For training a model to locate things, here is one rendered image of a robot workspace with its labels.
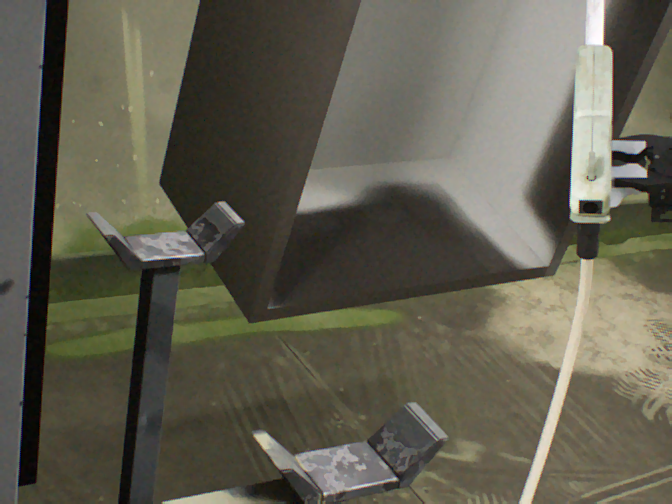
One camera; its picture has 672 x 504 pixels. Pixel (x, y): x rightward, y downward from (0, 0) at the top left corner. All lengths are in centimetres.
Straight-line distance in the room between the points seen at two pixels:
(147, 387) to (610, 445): 195
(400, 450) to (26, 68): 57
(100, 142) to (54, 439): 69
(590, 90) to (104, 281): 133
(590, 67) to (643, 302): 154
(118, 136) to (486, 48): 84
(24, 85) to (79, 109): 169
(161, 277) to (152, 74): 211
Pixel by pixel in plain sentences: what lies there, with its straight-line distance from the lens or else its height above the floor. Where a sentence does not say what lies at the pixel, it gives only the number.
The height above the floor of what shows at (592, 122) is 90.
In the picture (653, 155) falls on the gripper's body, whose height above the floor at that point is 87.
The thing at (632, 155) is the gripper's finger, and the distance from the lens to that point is 167.
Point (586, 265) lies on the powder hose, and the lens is 177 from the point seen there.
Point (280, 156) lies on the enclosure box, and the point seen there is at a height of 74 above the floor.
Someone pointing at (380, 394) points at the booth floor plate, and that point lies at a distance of 257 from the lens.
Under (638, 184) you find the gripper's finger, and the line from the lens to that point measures 162.
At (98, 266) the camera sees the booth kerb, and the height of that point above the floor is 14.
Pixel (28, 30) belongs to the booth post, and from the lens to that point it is 101.
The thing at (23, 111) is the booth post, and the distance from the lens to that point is 104.
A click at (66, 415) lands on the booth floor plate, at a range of 239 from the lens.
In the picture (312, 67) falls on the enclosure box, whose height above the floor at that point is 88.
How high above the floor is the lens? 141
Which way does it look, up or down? 26 degrees down
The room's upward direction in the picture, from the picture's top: 10 degrees clockwise
